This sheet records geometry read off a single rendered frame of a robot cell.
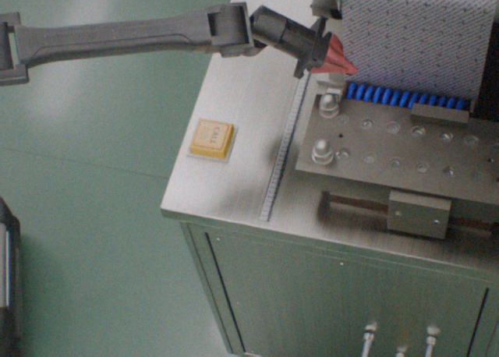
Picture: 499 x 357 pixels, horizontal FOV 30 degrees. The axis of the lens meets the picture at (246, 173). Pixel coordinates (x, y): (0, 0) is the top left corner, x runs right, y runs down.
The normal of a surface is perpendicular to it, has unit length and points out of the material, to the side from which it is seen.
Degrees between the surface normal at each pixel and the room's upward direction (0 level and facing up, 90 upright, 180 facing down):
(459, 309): 90
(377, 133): 0
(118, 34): 29
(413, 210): 90
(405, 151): 0
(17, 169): 0
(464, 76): 90
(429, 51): 90
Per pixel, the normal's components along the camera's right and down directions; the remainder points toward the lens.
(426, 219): -0.25, 0.85
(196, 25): 0.25, -0.14
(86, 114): -0.11, -0.50
